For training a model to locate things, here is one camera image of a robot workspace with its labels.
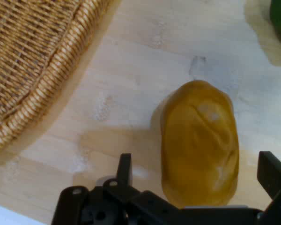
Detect yellow-brown potato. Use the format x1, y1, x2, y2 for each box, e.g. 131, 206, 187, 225
160, 79, 240, 208

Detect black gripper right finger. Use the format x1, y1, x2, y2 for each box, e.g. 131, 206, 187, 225
257, 151, 281, 225

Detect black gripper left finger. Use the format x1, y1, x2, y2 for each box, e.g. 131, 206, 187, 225
51, 153, 183, 225

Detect woven wicker basket with handles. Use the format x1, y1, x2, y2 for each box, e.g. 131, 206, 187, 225
0, 0, 119, 158

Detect bamboo cutting board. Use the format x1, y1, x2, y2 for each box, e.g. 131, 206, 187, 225
0, 0, 281, 225

